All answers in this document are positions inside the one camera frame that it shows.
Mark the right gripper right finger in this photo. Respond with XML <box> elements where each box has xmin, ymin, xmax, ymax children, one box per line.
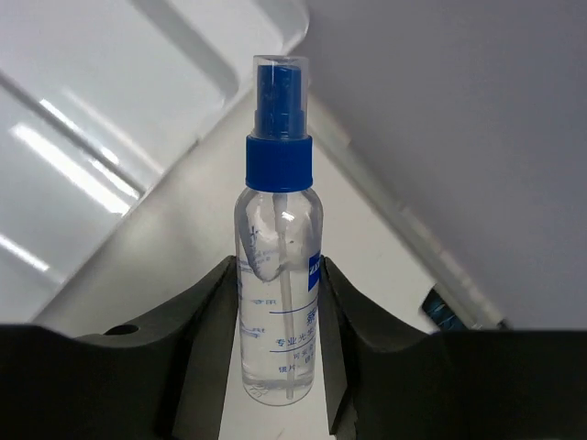
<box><xmin>320</xmin><ymin>258</ymin><xmax>586</xmax><ymax>439</ymax></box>

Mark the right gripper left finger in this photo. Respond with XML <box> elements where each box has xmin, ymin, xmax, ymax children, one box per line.
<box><xmin>1</xmin><ymin>257</ymin><xmax>238</xmax><ymax>439</ymax></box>

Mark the clear blue-capped spray bottle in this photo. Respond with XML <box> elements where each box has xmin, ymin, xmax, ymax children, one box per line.
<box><xmin>234</xmin><ymin>55</ymin><xmax>324</xmax><ymax>407</ymax></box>

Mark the right blue table label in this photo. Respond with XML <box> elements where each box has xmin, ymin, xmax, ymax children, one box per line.
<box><xmin>420</xmin><ymin>288</ymin><xmax>467</xmax><ymax>331</ymax></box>

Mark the white tiered organizer tray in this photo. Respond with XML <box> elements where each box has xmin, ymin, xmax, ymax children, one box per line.
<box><xmin>1</xmin><ymin>1</ymin><xmax>310</xmax><ymax>324</ymax></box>

